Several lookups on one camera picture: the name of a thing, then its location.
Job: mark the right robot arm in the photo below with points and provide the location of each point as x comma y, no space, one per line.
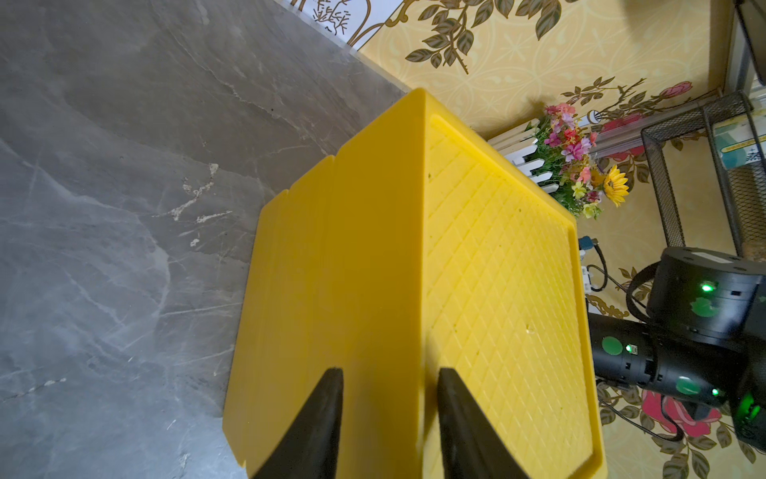
697,334

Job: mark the black wire wall basket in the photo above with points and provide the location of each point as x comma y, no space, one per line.
700,203

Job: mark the white picket fence flower planter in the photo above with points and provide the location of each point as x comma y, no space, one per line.
555,152

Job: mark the yellow three-drawer cabinet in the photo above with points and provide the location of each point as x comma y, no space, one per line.
417,247

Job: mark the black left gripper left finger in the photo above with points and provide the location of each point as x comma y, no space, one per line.
310,447

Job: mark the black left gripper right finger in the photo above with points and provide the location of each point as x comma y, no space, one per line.
470,446

